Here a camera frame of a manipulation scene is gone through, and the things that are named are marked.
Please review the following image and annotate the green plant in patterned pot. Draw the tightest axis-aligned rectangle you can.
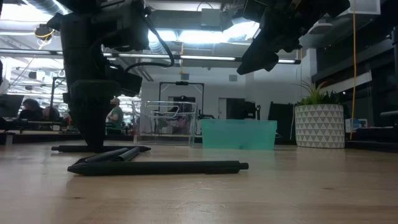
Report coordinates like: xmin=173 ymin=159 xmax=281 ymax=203
xmin=294 ymin=79 xmax=345 ymax=149

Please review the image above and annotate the clear plastic bin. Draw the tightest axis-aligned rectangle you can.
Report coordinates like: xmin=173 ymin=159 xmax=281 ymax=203
xmin=132 ymin=101 xmax=199 ymax=146

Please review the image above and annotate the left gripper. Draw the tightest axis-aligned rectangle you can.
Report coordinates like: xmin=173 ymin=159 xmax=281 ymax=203
xmin=60 ymin=18 xmax=122 ymax=154

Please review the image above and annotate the ceiling device with yellow cable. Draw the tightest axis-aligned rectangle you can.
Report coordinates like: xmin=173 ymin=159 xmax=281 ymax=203
xmin=33 ymin=23 xmax=57 ymax=40

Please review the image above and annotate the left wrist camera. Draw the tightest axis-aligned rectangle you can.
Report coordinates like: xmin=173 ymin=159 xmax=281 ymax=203
xmin=105 ymin=63 xmax=144 ymax=98

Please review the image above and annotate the person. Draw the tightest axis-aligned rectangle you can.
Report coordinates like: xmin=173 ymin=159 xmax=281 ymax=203
xmin=105 ymin=97 xmax=125 ymax=133
xmin=17 ymin=98 xmax=45 ymax=121
xmin=43 ymin=106 xmax=62 ymax=122

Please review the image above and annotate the dark computer monitor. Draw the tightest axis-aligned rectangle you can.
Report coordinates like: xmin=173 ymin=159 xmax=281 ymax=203
xmin=0 ymin=94 xmax=25 ymax=118

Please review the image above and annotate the dark background workbench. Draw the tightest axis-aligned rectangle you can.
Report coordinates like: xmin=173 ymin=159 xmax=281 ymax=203
xmin=0 ymin=129 xmax=134 ymax=144

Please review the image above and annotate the teal plastic bin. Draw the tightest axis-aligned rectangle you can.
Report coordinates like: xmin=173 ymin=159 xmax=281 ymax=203
xmin=200 ymin=119 xmax=278 ymax=151

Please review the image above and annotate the yellow hanging cable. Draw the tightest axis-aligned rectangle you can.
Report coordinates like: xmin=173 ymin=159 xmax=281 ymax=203
xmin=350 ymin=0 xmax=358 ymax=141

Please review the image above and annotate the grey ceiling box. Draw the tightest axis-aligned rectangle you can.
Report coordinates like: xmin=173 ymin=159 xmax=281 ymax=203
xmin=200 ymin=8 xmax=224 ymax=29

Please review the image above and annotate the long ceiling light bar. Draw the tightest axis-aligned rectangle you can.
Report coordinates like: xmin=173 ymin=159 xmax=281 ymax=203
xmin=0 ymin=49 xmax=302 ymax=65

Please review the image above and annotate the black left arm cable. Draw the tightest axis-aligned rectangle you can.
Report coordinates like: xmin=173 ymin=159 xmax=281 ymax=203
xmin=124 ymin=7 xmax=175 ymax=74

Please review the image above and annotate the black stand frame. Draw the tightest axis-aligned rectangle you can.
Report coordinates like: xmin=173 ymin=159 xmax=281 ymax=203
xmin=50 ymin=77 xmax=68 ymax=106
xmin=159 ymin=81 xmax=205 ymax=103

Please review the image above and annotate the black board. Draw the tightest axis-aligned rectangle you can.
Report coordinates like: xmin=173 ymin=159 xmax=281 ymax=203
xmin=267 ymin=101 xmax=296 ymax=146

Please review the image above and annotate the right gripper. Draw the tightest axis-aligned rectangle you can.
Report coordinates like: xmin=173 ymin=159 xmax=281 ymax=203
xmin=236 ymin=0 xmax=351 ymax=76

